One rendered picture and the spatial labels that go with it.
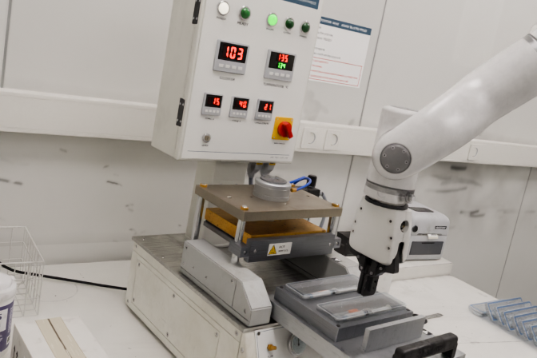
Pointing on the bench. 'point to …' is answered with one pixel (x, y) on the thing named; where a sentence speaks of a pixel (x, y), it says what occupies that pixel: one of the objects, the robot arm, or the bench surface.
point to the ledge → (419, 268)
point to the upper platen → (217, 221)
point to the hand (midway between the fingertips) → (367, 283)
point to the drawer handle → (429, 347)
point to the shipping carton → (55, 340)
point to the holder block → (348, 330)
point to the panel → (277, 344)
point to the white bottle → (384, 283)
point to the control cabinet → (233, 75)
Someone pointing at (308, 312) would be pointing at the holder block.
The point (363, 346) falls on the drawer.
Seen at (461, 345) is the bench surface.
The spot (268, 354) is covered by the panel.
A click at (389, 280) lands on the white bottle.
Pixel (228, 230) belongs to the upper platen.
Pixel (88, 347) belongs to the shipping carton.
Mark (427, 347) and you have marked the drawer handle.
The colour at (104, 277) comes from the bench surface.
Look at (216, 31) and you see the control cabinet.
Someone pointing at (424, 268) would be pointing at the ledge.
